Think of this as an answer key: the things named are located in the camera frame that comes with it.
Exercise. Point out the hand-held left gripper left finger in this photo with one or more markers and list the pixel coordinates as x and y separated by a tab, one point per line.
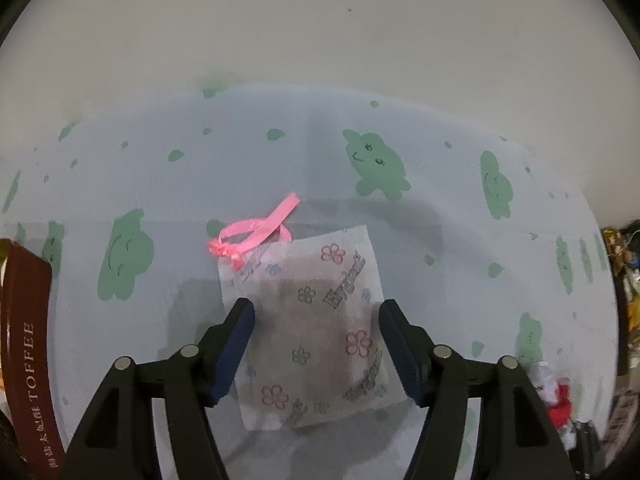
232	350

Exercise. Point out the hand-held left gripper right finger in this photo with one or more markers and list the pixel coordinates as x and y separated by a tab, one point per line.
400	355

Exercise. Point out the flower printed sachet pink ribbon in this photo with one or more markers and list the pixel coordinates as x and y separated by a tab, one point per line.
310	320

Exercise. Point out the red tin box gold inside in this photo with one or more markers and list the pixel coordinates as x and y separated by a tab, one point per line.
25	360

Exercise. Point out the red and white cloth item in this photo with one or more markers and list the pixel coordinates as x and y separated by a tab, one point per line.
557	395

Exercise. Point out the green cloud printed tablecloth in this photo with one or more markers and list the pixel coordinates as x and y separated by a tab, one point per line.
300	160

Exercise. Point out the cluttered small items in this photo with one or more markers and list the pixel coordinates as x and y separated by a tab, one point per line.
627	285

